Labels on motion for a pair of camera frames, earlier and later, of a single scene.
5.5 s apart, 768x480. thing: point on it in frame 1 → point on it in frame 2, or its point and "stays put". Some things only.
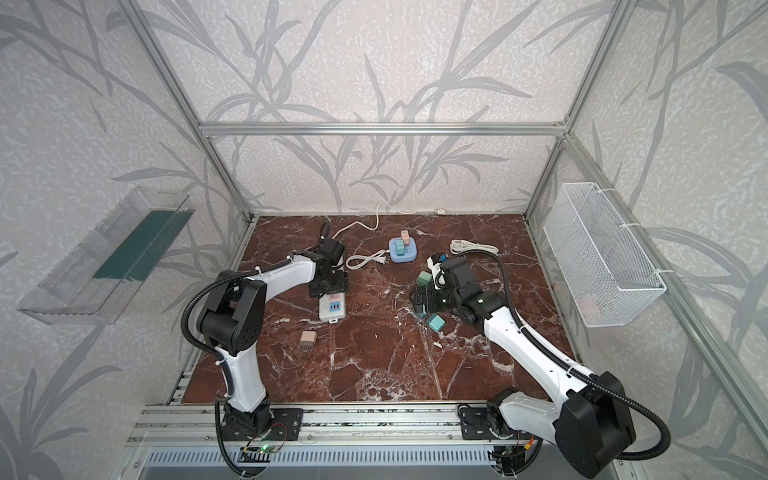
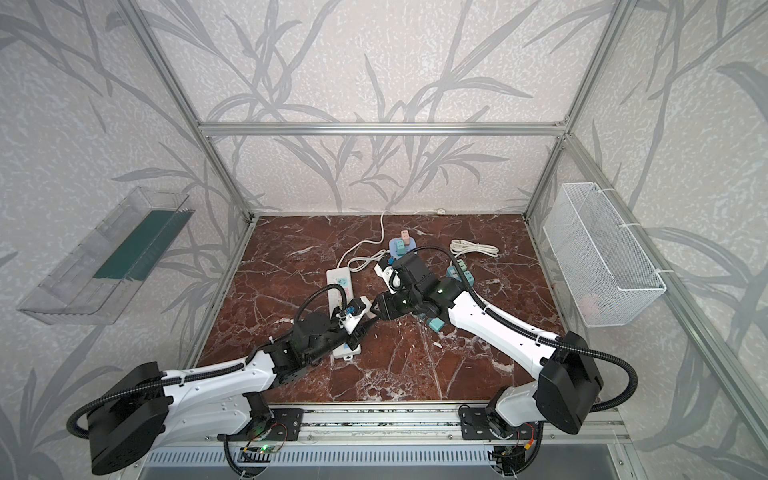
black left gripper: [328, 285] → [345, 327]
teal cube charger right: [436, 323] stays put
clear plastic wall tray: [94, 281] stays put
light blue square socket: [410, 251] stays put
